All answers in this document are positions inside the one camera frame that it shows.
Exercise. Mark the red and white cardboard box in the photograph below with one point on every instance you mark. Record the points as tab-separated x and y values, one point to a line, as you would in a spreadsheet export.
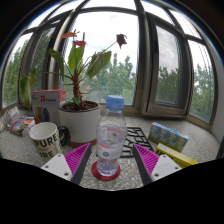
46	100

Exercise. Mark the yellow glue box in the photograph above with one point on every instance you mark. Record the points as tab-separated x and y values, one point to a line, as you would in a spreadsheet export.
178	156

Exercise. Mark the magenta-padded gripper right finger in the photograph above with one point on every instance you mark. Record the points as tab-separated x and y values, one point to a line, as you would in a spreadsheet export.
165	165

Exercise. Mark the white mug with black lettering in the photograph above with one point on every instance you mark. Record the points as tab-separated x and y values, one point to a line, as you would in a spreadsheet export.
45	141

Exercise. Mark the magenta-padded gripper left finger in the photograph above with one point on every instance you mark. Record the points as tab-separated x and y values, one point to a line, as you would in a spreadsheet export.
58	165

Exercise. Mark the flat round red coaster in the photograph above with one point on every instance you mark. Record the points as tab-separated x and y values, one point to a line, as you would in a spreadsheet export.
100	176

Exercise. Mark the colourful marker pack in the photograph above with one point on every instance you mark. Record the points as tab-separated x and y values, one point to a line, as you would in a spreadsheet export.
21	125

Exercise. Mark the light blue tissue pack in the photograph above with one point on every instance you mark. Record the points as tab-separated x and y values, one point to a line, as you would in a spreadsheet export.
168	136

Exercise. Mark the clear blue-capped water bottle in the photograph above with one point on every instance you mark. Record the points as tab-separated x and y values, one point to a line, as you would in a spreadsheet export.
111	146

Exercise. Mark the red-flowered plant in white pot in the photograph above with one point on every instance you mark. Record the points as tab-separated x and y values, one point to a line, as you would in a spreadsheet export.
80	123

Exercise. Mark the dark metal window frame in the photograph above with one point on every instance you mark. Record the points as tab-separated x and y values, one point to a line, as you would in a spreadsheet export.
146	66

